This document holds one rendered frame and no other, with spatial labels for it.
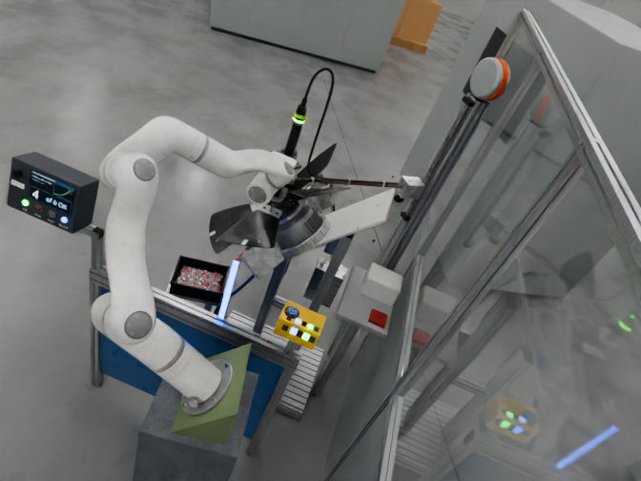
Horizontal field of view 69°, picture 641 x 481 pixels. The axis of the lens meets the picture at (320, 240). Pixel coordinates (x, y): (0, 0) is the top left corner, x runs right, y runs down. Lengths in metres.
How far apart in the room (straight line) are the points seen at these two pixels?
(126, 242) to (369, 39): 6.54
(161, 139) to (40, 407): 1.68
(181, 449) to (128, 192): 0.79
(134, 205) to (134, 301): 0.24
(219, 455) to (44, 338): 1.58
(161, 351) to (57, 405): 1.36
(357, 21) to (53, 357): 6.01
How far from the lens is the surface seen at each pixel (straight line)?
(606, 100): 3.39
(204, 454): 1.58
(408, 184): 2.06
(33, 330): 2.94
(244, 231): 1.78
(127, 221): 1.29
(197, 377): 1.45
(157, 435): 1.55
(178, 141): 1.36
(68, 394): 2.70
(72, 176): 1.83
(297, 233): 1.94
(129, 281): 1.29
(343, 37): 7.44
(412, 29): 9.86
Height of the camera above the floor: 2.33
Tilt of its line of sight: 38 degrees down
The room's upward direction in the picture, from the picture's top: 23 degrees clockwise
